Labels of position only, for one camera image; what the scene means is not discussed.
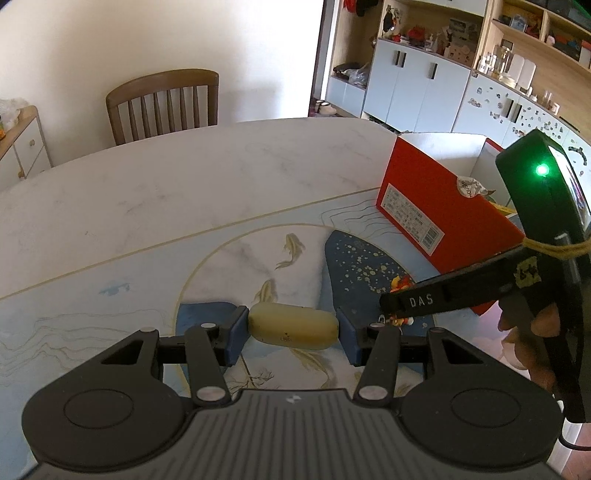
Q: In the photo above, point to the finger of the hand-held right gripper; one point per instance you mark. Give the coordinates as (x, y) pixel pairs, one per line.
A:
(461, 288)

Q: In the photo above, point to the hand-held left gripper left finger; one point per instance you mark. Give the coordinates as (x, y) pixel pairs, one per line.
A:
(238, 337)

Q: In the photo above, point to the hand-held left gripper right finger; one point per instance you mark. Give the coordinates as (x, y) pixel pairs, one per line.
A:
(348, 337)

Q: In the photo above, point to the yellow packet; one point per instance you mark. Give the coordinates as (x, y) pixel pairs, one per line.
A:
(503, 208)

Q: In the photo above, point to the cream oblong case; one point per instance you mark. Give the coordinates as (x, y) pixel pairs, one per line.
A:
(295, 325)

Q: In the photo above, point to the silver foil bag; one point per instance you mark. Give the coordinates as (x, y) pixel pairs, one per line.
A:
(475, 188)

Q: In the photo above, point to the orange toy figure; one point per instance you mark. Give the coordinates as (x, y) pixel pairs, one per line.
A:
(400, 284)

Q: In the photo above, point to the red cardboard box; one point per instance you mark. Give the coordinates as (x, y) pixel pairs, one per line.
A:
(415, 184)

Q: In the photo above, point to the person's right hand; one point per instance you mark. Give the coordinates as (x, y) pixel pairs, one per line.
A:
(531, 355)

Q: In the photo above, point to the yellow twine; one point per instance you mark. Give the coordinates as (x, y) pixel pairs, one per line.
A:
(563, 249)

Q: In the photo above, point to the white cabinet with stickers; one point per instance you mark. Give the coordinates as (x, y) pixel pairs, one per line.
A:
(494, 120)

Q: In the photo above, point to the white canister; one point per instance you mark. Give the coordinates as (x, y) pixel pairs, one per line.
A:
(524, 71)

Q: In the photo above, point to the open wooden shelving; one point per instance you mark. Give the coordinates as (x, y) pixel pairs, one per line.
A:
(554, 69)

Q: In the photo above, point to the white base cabinet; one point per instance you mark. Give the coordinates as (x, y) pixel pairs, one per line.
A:
(415, 87)

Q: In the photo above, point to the wooden toy house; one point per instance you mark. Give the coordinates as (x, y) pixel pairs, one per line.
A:
(459, 50)

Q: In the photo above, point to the white bench cabinet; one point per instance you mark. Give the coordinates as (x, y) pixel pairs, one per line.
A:
(344, 97)

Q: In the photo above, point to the grey plastic bag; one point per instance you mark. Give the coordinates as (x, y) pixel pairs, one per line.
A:
(358, 74)

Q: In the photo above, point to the brown wooden chair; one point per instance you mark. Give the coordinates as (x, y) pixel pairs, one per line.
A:
(161, 87)

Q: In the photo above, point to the wooden sideboard with white drawers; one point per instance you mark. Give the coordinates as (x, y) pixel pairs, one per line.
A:
(25, 147)

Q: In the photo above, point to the clear plastic bags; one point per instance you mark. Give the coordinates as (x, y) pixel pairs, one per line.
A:
(10, 113)

